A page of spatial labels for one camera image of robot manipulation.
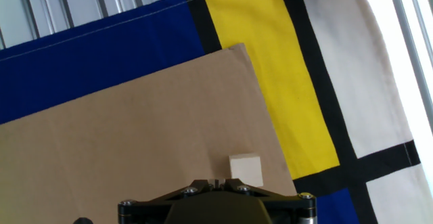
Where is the brown cardboard sheet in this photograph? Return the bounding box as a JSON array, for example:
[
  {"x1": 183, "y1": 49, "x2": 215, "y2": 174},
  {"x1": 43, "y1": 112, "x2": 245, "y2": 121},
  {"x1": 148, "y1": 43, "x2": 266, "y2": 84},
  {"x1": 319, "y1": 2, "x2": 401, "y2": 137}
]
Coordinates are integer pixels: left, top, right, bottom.
[{"x1": 0, "y1": 43, "x2": 298, "y2": 224}]

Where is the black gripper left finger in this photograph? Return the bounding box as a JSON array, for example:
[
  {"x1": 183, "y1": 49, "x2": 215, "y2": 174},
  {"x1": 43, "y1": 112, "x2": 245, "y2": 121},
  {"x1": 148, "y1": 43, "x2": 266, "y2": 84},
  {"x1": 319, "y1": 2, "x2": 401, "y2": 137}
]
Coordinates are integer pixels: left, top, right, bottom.
[{"x1": 118, "y1": 179, "x2": 214, "y2": 224}]

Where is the cream wooden cube block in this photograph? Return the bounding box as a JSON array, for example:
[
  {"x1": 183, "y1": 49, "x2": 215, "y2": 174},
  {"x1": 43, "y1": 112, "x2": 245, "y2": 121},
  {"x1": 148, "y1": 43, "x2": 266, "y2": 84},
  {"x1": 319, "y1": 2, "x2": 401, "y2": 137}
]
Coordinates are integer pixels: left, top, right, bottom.
[{"x1": 229, "y1": 153, "x2": 264, "y2": 188}]

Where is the colour block patterned cloth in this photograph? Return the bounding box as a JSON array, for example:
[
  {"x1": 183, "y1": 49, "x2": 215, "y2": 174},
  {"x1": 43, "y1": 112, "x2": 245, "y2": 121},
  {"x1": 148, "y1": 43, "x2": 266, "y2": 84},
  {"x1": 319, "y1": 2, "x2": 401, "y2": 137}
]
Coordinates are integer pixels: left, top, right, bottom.
[{"x1": 0, "y1": 0, "x2": 433, "y2": 224}]

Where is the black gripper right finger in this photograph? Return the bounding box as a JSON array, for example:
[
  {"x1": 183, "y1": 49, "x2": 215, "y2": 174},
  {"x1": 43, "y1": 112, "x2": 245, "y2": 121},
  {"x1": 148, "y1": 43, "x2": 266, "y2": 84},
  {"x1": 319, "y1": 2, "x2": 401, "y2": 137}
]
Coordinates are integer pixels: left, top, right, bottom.
[{"x1": 223, "y1": 178, "x2": 317, "y2": 224}]

